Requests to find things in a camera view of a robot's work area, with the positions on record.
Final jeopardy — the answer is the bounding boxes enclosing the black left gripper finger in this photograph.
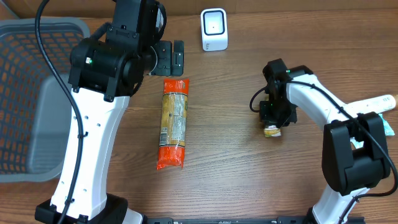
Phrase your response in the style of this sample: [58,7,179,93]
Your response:
[174,40,184,59]
[171,58,184,77]

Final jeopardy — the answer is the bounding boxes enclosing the green yellow snack packet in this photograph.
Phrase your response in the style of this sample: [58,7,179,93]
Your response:
[264,125,281,138]

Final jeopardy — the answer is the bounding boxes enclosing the orange noodle packet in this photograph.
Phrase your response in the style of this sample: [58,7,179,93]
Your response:
[157,79,190,170]

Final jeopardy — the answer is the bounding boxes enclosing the white tube with gold cap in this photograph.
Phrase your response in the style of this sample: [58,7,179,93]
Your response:
[343,95,397,116]

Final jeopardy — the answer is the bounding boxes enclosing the teal snack packet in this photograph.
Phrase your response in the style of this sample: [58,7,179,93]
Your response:
[350,113,395,149]

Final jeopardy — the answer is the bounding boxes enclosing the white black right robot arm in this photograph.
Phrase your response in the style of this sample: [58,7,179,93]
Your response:
[257,59,397,223]

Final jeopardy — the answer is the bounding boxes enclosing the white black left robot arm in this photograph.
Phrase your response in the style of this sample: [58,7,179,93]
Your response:
[35,0,184,224]

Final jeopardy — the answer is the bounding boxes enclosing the white barcode scanner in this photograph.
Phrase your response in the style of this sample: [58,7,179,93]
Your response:
[200,8,228,52]

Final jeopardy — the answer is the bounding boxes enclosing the dark grey plastic basket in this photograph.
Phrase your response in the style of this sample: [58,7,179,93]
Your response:
[1,19,72,183]

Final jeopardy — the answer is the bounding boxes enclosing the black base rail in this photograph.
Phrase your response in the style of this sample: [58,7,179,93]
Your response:
[146,216,364,224]

